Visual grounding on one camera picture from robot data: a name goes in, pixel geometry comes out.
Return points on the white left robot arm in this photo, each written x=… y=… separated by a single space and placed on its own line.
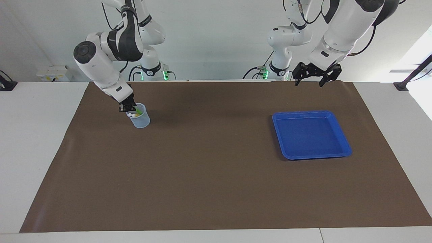
x=344 y=23

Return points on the brown table mat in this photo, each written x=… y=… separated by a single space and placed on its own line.
x=202 y=168

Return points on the blue plastic tray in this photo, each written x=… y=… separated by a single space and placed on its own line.
x=310 y=135

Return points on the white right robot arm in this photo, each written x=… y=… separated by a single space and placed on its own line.
x=98 y=64

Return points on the black stand with pole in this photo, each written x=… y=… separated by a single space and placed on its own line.
x=403 y=86

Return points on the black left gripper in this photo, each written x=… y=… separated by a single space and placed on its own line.
x=314 y=71

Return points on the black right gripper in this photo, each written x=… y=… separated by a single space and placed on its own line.
x=127 y=100

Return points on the white wall socket box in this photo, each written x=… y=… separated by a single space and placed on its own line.
x=54 y=73

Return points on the clear plastic measuring cup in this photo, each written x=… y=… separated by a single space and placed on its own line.
x=141 y=122

